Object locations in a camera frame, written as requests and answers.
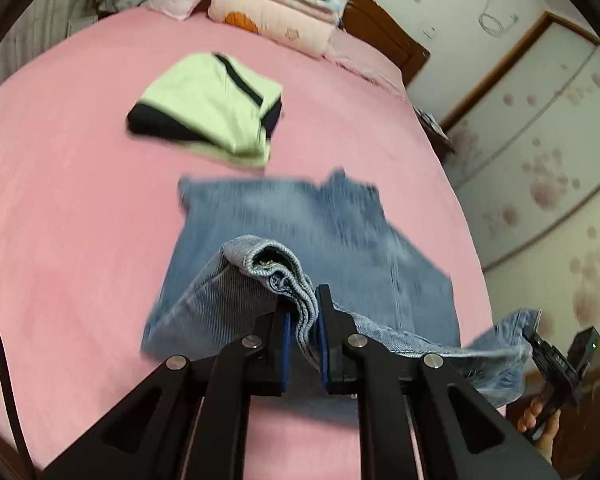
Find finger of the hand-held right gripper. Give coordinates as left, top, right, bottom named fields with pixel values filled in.
left=522, top=329, right=549, bottom=357

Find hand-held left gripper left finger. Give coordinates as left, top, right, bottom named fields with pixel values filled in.
left=40, top=305, right=293, bottom=480

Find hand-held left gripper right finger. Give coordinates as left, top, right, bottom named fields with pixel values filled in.
left=316, top=284, right=563, bottom=480

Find blue denim jacket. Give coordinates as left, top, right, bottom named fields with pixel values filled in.
left=140, top=169, right=543, bottom=408

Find person's right hand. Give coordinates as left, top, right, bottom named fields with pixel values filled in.
left=517, top=396, right=562, bottom=465

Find floral sliding wardrobe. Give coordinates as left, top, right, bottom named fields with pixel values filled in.
left=437, top=10, right=600, bottom=480

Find brown wooden nightstand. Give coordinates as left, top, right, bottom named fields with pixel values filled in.
left=412, top=105, right=456, bottom=162

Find white papers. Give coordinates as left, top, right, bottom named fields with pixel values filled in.
left=416, top=108, right=443, bottom=133

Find pink bed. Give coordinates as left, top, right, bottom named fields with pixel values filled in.
left=0, top=7, right=496, bottom=480

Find folded green and black garment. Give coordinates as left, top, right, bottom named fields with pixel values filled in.
left=126, top=52, right=285, bottom=170

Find pink pillow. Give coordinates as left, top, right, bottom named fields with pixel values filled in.
left=325, top=27, right=411, bottom=101

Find brown wooden headboard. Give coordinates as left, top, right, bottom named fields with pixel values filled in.
left=340, top=0, right=431, bottom=88

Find folded pink quilt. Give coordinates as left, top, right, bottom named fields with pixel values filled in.
left=207, top=0, right=338, bottom=58

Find pale curtain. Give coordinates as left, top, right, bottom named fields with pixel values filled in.
left=0, top=0, right=81, bottom=93

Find black cable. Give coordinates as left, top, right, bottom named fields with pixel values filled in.
left=0, top=287, right=36, bottom=480

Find white wall cable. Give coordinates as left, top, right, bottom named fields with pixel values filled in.
left=477, top=0, right=519, bottom=37

